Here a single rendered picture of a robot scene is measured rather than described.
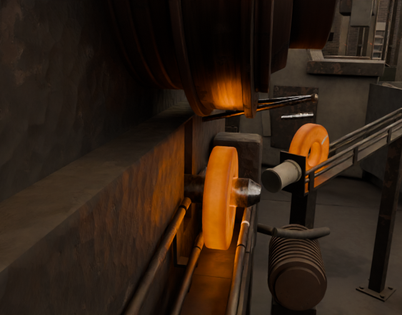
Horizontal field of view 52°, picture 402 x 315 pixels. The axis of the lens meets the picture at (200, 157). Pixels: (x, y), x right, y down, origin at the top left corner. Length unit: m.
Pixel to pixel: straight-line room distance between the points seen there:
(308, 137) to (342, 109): 2.18
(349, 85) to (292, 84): 0.42
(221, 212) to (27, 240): 0.35
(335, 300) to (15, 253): 1.65
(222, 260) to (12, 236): 0.44
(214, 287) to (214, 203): 0.12
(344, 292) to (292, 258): 0.95
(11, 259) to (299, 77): 3.11
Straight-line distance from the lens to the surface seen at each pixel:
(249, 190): 0.61
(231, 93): 0.47
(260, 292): 1.79
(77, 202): 0.29
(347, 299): 1.84
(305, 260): 0.95
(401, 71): 5.23
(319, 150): 1.15
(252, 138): 0.82
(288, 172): 1.01
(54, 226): 0.26
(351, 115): 3.25
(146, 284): 0.42
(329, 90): 3.24
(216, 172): 0.56
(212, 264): 0.63
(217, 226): 0.57
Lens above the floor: 0.98
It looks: 15 degrees down
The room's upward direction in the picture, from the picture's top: 1 degrees clockwise
